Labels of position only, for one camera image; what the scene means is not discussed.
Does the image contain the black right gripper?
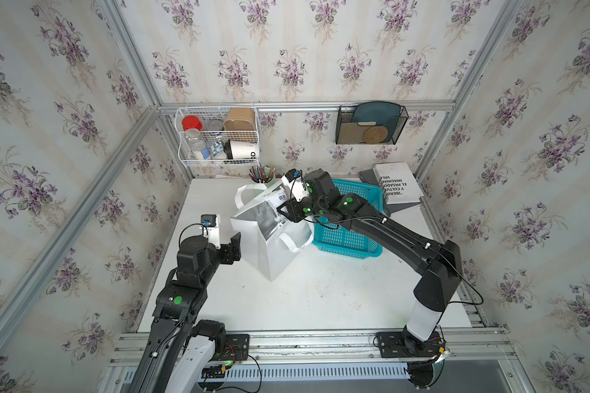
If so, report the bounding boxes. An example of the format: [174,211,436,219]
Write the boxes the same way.
[273,192,328,223]

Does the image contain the white insulated delivery bag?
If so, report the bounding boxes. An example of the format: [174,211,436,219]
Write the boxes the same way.
[230,182,314,282]

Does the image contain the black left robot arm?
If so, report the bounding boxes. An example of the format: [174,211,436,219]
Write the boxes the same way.
[129,233,241,392]

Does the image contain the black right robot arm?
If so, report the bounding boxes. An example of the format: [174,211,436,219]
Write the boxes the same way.
[278,169,463,347]

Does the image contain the green pencil cup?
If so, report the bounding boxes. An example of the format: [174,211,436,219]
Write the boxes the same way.
[249,165,275,184]

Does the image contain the teal plastic basket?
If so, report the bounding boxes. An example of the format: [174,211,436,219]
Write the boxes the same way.
[312,179,384,259]

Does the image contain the white cylinder canister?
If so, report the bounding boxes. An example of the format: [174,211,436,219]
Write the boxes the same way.
[224,140,259,160]

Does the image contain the white book black text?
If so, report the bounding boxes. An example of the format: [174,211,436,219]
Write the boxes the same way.
[373,162,424,205]

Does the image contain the round cork coaster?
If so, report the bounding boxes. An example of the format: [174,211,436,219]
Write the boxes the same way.
[363,125,388,144]

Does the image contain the clear plastic bottle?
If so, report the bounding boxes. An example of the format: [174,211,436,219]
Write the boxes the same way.
[185,129,210,160]

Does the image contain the small circuit board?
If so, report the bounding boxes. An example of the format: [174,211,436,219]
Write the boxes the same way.
[201,365,227,379]

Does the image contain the teal plate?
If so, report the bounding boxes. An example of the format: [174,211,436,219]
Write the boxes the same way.
[353,101,403,125]

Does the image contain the red lidded jar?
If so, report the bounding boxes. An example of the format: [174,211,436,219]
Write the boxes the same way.
[181,116,203,131]

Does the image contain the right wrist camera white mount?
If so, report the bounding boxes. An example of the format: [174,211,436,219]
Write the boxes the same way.
[281,169,311,201]

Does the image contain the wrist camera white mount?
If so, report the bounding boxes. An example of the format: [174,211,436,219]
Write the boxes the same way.
[281,169,311,201]
[201,214,221,250]

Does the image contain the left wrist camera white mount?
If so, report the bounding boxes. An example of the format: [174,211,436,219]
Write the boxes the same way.
[201,214,221,250]

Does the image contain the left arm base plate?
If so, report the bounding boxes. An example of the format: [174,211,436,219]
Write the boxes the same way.
[212,333,250,362]

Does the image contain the white wire wall basket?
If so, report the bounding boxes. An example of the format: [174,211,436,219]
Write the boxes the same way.
[174,105,261,168]

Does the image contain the black mesh wall holder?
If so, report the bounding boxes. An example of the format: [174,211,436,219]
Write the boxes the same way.
[334,105,409,146]

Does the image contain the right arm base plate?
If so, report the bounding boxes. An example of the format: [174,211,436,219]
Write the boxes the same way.
[373,329,446,360]

